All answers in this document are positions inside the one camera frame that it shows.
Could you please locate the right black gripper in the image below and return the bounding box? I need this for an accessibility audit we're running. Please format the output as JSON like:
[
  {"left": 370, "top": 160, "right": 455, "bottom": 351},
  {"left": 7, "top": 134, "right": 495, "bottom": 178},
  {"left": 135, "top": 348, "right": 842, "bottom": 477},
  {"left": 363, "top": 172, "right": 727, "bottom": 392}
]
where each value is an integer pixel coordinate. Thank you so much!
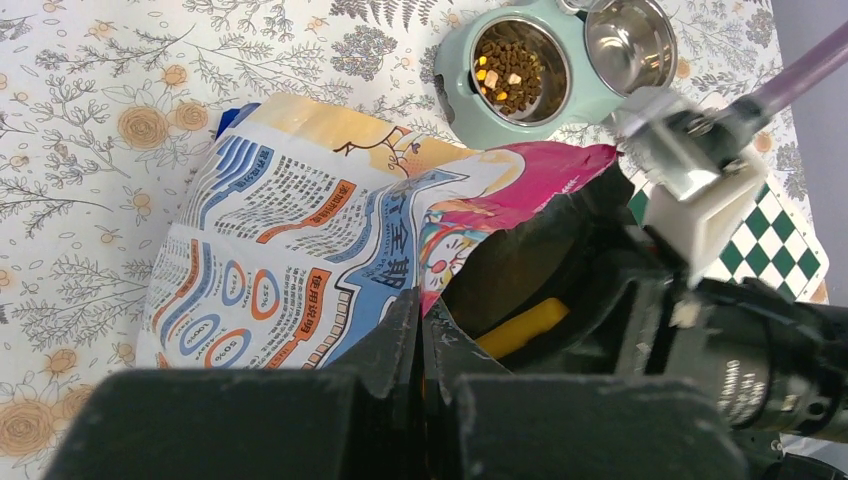
[{"left": 505, "top": 219, "right": 847, "bottom": 443}]

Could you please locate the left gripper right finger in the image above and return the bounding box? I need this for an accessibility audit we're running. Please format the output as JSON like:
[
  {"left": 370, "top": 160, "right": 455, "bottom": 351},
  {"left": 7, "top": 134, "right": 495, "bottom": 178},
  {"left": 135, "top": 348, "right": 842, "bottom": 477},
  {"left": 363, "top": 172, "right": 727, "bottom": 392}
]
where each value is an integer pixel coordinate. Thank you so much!
[{"left": 421, "top": 311, "right": 510, "bottom": 479}]

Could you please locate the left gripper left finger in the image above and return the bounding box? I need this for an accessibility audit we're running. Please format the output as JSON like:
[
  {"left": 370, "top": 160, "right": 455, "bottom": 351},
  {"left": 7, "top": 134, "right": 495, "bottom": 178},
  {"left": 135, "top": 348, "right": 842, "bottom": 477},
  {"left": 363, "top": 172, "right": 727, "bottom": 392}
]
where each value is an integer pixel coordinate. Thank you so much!
[{"left": 328, "top": 288, "right": 424, "bottom": 479}]

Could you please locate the orange plastic scoop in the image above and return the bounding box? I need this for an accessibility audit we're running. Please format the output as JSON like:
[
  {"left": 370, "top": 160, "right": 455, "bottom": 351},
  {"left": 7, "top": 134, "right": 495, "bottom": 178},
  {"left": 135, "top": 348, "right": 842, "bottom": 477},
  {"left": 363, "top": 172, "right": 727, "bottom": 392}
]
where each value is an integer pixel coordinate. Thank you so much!
[{"left": 475, "top": 298, "right": 571, "bottom": 360}]

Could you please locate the pink pet food bag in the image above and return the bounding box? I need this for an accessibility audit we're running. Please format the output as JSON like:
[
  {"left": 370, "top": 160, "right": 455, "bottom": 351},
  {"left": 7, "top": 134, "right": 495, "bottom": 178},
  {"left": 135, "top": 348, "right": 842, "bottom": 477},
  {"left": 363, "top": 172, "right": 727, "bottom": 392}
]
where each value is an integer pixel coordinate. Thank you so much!
[{"left": 136, "top": 93, "right": 617, "bottom": 369}]

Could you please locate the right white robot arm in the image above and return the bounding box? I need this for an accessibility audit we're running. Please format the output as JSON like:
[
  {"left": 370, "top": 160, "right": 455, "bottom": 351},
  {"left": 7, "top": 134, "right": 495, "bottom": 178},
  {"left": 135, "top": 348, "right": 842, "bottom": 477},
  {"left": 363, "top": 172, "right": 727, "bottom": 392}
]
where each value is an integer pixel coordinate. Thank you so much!
[{"left": 505, "top": 219, "right": 847, "bottom": 479}]

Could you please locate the green double pet bowl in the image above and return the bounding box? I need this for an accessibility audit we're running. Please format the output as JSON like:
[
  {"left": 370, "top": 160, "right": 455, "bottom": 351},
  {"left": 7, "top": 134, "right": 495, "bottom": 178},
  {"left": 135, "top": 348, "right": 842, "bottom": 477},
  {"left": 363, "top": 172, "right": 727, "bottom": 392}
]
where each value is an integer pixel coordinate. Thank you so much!
[{"left": 433, "top": 1, "right": 678, "bottom": 149}]

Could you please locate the green white checkerboard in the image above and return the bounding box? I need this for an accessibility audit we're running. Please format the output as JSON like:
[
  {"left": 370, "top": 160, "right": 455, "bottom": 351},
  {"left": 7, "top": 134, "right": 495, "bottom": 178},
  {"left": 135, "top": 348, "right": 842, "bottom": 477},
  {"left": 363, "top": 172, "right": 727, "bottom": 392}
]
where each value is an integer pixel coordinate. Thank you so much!
[{"left": 625, "top": 172, "right": 831, "bottom": 305}]

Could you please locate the floral table mat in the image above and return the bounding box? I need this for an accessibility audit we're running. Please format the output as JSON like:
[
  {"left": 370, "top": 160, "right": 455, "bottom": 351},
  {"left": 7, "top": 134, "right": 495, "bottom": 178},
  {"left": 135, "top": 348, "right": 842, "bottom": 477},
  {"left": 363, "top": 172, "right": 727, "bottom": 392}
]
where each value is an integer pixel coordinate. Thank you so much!
[{"left": 0, "top": 0, "right": 829, "bottom": 480}]

